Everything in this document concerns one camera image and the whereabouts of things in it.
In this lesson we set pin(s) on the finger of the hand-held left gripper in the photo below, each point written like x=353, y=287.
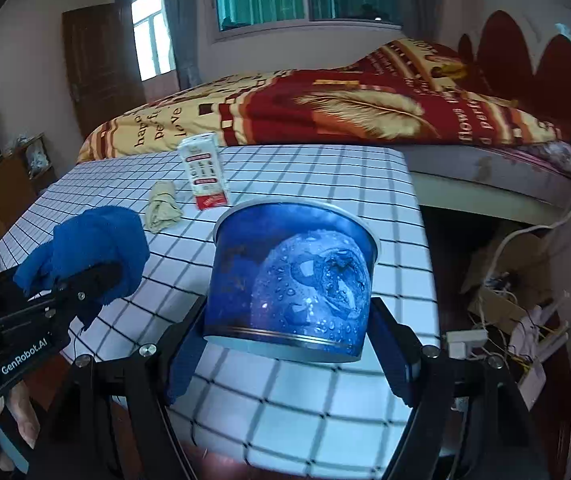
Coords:
x=92, y=280

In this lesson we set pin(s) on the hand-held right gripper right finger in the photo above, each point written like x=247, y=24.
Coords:
x=396, y=357

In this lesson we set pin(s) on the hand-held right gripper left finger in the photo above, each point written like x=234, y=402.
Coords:
x=185, y=367

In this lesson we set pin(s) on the dark blue cloth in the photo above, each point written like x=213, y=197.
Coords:
x=95, y=245

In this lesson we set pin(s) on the blue printed can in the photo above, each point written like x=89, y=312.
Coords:
x=290, y=280

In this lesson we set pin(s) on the person's left hand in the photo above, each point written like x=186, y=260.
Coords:
x=20, y=417

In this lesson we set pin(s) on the white power adapter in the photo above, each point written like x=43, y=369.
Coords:
x=465, y=342

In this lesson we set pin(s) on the beige crumpled cloth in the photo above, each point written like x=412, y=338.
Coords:
x=163, y=207

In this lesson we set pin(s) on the brown wooden cabinet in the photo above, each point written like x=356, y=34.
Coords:
x=5, y=195

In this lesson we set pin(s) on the white plastic device box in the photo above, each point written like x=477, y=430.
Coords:
x=533, y=385

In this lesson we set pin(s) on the white carton with red label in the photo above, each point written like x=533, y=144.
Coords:
x=204, y=170

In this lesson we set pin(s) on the grey bed mattress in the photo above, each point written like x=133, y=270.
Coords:
x=475, y=175

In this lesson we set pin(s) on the brown wooden door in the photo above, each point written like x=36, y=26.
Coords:
x=100, y=70

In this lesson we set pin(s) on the small bright window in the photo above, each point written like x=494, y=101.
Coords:
x=153, y=35

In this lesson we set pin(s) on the floral pillow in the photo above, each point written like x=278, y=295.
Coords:
x=555, y=157

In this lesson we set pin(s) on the red and yellow printed blanket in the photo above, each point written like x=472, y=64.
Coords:
x=315, y=105

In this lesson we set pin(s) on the grey curtain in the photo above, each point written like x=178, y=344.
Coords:
x=435, y=0
x=188, y=25

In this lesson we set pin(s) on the red scalloped headboard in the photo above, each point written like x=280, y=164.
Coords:
x=515, y=60

